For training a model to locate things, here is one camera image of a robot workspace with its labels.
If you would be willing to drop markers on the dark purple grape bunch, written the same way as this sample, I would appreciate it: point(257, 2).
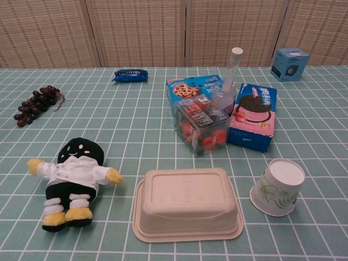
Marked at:
point(35, 104)

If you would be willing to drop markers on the beige pulp food container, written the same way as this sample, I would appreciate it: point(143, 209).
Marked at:
point(187, 201)

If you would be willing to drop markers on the clear plastic beaker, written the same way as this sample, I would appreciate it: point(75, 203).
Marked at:
point(222, 101)

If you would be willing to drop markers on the clear test tube white cap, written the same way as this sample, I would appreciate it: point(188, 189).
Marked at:
point(230, 73)

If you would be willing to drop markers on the woven bamboo folding screen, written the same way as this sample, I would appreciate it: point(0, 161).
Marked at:
point(136, 32)

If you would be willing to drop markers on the green checked tablecloth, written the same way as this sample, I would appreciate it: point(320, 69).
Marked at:
point(122, 130)

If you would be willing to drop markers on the blue Oreo snack pack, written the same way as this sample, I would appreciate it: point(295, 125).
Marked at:
point(130, 75)

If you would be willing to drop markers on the blue chocolate chip cookie box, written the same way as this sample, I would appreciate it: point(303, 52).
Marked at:
point(185, 88)

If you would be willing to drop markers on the black plush doll white coat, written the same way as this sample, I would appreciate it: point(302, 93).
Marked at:
point(72, 174)

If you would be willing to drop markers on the pink blue Oreo box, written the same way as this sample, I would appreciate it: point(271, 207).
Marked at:
point(251, 122)

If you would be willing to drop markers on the light blue cube box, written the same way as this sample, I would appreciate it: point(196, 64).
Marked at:
point(289, 63)

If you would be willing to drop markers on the white paper cup green print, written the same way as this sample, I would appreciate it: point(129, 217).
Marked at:
point(274, 190)

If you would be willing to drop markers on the clear plastic box red items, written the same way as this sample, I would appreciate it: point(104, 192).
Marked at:
point(201, 127)

